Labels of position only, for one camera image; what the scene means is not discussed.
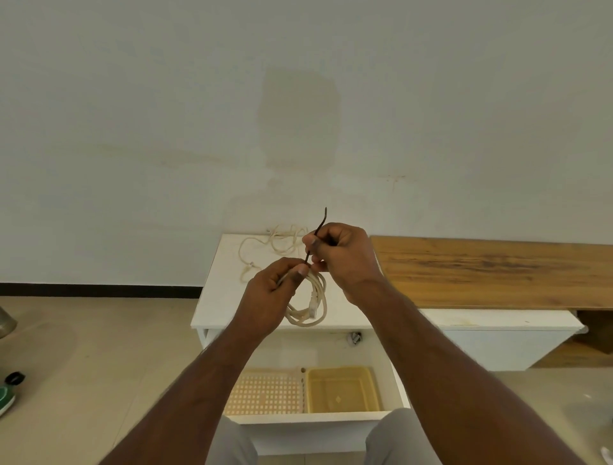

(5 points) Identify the person's right leg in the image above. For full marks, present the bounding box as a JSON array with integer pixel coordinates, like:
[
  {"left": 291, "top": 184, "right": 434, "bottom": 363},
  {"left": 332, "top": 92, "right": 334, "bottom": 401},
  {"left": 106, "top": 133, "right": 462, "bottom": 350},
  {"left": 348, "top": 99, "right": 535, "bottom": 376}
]
[{"left": 364, "top": 408, "right": 435, "bottom": 465}]

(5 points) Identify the yellow plastic tray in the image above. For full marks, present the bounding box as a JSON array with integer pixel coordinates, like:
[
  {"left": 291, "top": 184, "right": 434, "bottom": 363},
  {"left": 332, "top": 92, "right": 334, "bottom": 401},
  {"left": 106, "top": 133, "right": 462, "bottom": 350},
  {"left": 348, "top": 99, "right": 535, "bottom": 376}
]
[{"left": 305, "top": 366, "right": 384, "bottom": 414}]

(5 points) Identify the white cabinet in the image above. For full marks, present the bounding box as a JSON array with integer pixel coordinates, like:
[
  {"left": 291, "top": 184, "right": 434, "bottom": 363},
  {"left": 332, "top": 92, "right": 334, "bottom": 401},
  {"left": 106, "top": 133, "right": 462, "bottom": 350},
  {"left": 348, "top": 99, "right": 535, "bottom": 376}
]
[{"left": 191, "top": 233, "right": 385, "bottom": 353}]

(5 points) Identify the person's right forearm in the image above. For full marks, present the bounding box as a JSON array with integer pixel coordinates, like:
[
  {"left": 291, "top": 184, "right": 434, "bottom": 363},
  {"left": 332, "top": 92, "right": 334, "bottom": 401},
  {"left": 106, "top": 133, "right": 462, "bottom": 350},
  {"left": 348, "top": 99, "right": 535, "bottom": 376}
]
[{"left": 353, "top": 277, "right": 588, "bottom": 465}]

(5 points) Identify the person's right hand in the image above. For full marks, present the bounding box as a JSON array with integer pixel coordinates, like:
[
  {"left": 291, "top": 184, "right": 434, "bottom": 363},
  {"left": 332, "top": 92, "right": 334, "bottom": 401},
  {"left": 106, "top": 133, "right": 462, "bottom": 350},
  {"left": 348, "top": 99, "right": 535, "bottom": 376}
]
[{"left": 303, "top": 222, "right": 387, "bottom": 308}]

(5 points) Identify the wooden bench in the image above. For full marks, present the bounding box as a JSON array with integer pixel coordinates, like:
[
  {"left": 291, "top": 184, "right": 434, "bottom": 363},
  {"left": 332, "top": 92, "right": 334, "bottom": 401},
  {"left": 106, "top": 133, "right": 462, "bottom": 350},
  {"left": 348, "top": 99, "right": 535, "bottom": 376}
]
[{"left": 370, "top": 235, "right": 613, "bottom": 370}]

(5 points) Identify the white low cabinet box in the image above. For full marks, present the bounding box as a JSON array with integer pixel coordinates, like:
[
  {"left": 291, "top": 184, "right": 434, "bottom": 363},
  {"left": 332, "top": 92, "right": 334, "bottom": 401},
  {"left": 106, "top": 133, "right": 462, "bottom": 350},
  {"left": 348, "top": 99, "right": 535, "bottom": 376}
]
[{"left": 418, "top": 309, "right": 588, "bottom": 372}]

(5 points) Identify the white open drawer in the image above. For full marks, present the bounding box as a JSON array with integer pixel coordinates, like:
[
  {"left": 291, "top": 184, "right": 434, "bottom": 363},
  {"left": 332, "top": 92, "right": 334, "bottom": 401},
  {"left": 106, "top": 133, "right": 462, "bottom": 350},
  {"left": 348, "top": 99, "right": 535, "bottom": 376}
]
[{"left": 203, "top": 328, "right": 412, "bottom": 456}]

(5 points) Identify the loose white cable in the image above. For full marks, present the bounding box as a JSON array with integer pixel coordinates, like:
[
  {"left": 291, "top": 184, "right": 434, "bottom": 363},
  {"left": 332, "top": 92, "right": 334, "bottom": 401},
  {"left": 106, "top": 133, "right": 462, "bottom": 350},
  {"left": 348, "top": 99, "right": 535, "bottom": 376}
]
[{"left": 238, "top": 224, "right": 310, "bottom": 284}]

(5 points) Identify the black baseboard strip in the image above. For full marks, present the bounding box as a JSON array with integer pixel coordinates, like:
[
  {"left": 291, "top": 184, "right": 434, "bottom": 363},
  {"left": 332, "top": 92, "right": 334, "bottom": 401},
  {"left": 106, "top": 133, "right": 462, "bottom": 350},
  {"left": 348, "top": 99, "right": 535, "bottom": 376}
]
[{"left": 0, "top": 283, "right": 204, "bottom": 300}]

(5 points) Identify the person's left leg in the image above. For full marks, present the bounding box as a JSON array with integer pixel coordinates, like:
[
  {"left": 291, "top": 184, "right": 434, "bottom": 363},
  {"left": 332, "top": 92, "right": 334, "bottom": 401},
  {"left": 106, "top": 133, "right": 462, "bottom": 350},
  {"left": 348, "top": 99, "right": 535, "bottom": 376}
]
[{"left": 205, "top": 415, "right": 260, "bottom": 465}]

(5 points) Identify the green bottle with black cap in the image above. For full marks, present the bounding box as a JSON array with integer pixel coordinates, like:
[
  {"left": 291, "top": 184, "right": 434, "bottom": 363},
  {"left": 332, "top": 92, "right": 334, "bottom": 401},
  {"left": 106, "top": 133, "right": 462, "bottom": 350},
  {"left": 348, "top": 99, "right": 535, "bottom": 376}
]
[{"left": 0, "top": 371, "right": 26, "bottom": 417}]

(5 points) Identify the person's left forearm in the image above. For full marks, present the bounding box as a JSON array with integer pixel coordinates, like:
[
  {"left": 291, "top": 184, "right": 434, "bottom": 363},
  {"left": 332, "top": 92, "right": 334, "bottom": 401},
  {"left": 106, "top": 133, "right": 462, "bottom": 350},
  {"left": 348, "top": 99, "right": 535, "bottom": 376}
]
[{"left": 98, "top": 322, "right": 284, "bottom": 465}]

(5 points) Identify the person's leg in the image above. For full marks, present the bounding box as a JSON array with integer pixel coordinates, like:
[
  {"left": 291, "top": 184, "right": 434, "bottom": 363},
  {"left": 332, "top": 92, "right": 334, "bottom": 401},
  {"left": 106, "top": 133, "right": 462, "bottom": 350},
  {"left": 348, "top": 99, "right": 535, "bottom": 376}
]
[
  {"left": 205, "top": 415, "right": 260, "bottom": 465},
  {"left": 364, "top": 408, "right": 435, "bottom": 465}
]

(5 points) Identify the person's left hand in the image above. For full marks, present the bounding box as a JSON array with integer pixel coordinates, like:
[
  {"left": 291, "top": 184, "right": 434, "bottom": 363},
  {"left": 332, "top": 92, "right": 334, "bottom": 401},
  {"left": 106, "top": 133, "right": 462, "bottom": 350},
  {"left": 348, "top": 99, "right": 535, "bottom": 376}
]
[{"left": 231, "top": 257, "right": 313, "bottom": 342}]

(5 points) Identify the black twist tie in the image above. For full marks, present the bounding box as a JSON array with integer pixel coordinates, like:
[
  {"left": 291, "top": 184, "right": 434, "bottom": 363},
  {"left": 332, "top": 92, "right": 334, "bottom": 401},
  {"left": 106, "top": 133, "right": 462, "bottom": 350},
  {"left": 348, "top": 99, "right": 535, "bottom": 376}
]
[{"left": 305, "top": 207, "right": 329, "bottom": 265}]

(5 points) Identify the grey metal container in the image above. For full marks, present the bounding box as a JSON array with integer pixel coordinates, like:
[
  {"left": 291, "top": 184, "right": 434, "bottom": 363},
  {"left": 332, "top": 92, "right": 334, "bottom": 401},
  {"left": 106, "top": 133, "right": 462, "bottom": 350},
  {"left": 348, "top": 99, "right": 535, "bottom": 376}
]
[{"left": 0, "top": 307, "right": 18, "bottom": 341}]

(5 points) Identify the white cable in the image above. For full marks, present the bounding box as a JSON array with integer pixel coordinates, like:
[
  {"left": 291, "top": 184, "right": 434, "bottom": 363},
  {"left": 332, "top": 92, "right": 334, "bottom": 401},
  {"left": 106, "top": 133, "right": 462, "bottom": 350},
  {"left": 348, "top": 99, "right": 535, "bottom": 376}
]
[
  {"left": 278, "top": 261, "right": 329, "bottom": 329},
  {"left": 238, "top": 224, "right": 310, "bottom": 284}
]

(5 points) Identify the perforated beige plastic basket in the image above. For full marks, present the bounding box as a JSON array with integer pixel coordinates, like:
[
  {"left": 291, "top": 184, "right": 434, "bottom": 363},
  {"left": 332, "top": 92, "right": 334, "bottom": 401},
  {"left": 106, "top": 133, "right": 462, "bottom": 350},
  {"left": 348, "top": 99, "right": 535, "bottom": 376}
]
[{"left": 223, "top": 367, "right": 307, "bottom": 417}]

